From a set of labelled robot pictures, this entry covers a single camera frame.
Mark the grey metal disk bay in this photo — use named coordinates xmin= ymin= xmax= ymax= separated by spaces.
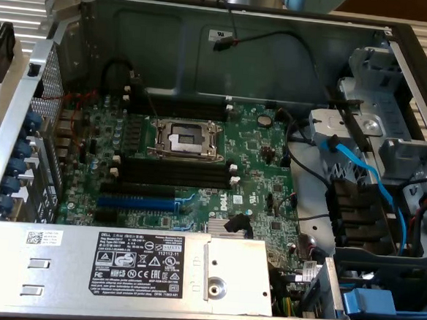
xmin=334 ymin=44 xmax=422 ymax=144

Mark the short black expansion slot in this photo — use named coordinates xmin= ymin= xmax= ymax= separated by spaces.
xmin=92 ymin=208 xmax=120 ymax=224

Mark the white QR code sticker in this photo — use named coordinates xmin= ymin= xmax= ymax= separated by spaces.
xmin=25 ymin=228 xmax=65 ymax=248

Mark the blue card retention clip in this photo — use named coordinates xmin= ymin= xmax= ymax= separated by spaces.
xmin=0 ymin=195 xmax=18 ymax=217
xmin=21 ymin=111 xmax=45 ymax=134
xmin=14 ymin=139 xmax=36 ymax=160
xmin=0 ymin=175 xmax=23 ymax=198
xmin=5 ymin=156 xmax=30 ymax=178

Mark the round black board component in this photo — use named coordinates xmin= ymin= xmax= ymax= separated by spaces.
xmin=296 ymin=233 xmax=319 ymax=256

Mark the disk bay with blue latch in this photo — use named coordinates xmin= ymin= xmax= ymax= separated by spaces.
xmin=299 ymin=245 xmax=427 ymax=320

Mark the thin metal locking lever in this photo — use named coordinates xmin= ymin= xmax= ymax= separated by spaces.
xmin=143 ymin=87 xmax=163 ymax=121

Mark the silver socket cover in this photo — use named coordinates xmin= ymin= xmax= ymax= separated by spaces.
xmin=154 ymin=118 xmax=220 ymax=157

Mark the CPU socket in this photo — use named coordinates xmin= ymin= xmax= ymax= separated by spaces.
xmin=146 ymin=115 xmax=229 ymax=166

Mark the white barcode sticker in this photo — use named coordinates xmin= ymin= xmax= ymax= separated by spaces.
xmin=298 ymin=260 xmax=320 ymax=283

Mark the silver power supply box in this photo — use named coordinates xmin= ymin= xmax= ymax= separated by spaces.
xmin=0 ymin=220 xmax=279 ymax=319

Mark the grey metal PC case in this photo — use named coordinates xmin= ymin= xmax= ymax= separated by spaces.
xmin=0 ymin=0 xmax=427 ymax=320

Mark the black plastic drive carrier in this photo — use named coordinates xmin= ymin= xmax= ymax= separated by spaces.
xmin=321 ymin=177 xmax=400 ymax=256

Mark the blue flat data wire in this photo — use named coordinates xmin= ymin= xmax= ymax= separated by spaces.
xmin=312 ymin=136 xmax=415 ymax=257

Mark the red black twisted wire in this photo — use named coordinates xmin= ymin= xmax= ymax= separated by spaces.
xmin=38 ymin=84 xmax=99 ymax=153

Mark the black flat wire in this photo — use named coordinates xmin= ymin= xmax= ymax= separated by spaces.
xmin=322 ymin=85 xmax=379 ymax=153

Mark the blue expansion slot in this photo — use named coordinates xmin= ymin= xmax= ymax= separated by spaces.
xmin=96 ymin=194 xmax=178 ymax=213

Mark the long black expansion slot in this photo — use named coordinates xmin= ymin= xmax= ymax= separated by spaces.
xmin=99 ymin=180 xmax=178 ymax=199

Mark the green motherboard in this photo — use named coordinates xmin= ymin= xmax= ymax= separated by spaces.
xmin=50 ymin=86 xmax=314 ymax=284

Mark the light grey metal bracket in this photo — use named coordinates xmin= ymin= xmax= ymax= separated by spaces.
xmin=306 ymin=107 xmax=385 ymax=151

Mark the black wire connector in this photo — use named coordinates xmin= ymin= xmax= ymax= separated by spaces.
xmin=222 ymin=211 xmax=252 ymax=235

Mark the thick black wire loop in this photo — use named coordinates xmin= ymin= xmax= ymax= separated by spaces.
xmin=99 ymin=55 xmax=137 ymax=99

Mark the white case wall label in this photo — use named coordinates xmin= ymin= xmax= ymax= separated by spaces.
xmin=206 ymin=27 xmax=234 ymax=44

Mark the blue plastic latch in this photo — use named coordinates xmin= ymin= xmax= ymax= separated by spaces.
xmin=340 ymin=286 xmax=399 ymax=320

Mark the silver round fastener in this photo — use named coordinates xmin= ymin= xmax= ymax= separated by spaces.
xmin=206 ymin=276 xmax=228 ymax=300

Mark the grey disk bay frame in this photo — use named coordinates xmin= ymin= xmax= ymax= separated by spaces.
xmin=371 ymin=137 xmax=427 ymax=256

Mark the black power supply label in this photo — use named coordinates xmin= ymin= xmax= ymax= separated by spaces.
xmin=87 ymin=230 xmax=187 ymax=300

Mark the silver finned heatsink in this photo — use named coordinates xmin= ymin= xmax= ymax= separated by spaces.
xmin=207 ymin=218 xmax=251 ymax=240

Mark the thin black wire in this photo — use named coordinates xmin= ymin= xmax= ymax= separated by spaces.
xmin=270 ymin=107 xmax=337 ymax=187

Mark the yellow green wire bundle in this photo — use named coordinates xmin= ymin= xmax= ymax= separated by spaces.
xmin=271 ymin=294 xmax=298 ymax=317

